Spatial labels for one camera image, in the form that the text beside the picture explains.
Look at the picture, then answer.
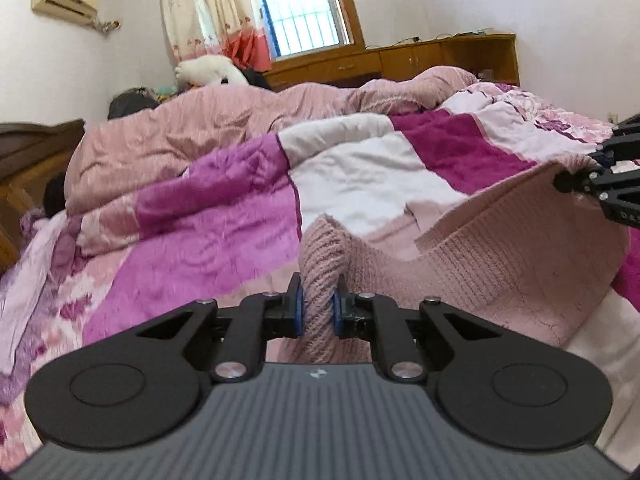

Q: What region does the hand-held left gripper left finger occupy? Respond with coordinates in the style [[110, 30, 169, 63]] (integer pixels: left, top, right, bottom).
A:
[[135, 272, 305, 384]]

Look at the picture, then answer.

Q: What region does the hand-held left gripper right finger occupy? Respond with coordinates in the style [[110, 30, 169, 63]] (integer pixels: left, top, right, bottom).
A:
[[330, 275, 502, 382]]

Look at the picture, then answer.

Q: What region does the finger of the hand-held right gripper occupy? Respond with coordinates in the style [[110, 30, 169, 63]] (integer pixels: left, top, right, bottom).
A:
[[553, 166, 640, 226], [592, 120, 640, 167]]

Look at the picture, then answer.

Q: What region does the pink knitted sweater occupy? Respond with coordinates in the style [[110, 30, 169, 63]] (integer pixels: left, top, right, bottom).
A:
[[299, 152, 632, 364]]

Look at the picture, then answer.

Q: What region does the dusty pink duvet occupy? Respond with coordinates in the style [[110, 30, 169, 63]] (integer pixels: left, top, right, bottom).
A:
[[65, 66, 479, 217]]

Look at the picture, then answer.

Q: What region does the black cloth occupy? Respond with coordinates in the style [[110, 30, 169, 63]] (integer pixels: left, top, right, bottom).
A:
[[240, 67, 275, 93]]

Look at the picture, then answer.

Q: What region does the wooden cabinet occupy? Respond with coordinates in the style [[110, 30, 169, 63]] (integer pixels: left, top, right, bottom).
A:
[[262, 34, 521, 93]]

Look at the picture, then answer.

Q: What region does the white plush toy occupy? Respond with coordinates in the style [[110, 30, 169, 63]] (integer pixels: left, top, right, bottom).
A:
[[174, 55, 247, 93]]

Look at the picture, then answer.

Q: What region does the dark grey cloth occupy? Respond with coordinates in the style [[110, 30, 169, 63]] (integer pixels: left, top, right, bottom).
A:
[[107, 87, 162, 122]]

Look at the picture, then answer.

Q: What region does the dark pillow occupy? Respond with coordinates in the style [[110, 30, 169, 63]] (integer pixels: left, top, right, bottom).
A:
[[44, 172, 69, 217]]

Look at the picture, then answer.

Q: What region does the wooden bed headboard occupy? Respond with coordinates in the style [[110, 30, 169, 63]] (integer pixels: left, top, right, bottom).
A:
[[0, 119, 87, 275]]

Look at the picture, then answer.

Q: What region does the floral curtain with red hem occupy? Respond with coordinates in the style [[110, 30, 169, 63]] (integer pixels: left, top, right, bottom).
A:
[[158, 0, 274, 73]]

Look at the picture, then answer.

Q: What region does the window with wooden frame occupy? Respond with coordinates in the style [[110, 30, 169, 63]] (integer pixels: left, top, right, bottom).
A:
[[251, 0, 367, 62]]

